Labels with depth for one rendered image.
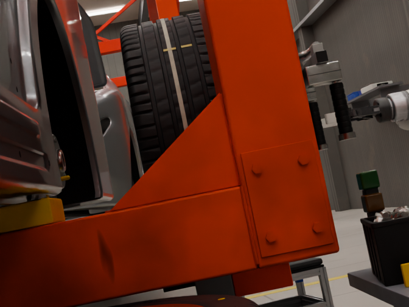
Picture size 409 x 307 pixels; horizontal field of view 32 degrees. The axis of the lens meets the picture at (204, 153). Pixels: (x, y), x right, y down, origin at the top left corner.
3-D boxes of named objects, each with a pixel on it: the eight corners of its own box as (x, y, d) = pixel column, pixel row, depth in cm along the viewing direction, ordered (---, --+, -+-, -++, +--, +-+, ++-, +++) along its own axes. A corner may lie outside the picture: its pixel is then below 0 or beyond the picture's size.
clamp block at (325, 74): (305, 89, 185) (300, 69, 186) (338, 82, 186) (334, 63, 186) (308, 85, 180) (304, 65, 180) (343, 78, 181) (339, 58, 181)
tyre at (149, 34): (117, 7, 215) (118, 61, 154) (194, -8, 216) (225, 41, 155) (158, 200, 240) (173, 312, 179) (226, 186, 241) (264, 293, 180)
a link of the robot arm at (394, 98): (405, 121, 222) (386, 125, 222) (399, 92, 223) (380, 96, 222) (414, 117, 213) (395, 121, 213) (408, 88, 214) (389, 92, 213)
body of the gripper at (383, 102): (395, 119, 213) (366, 125, 213) (387, 122, 221) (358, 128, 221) (390, 94, 214) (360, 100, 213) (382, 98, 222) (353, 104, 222)
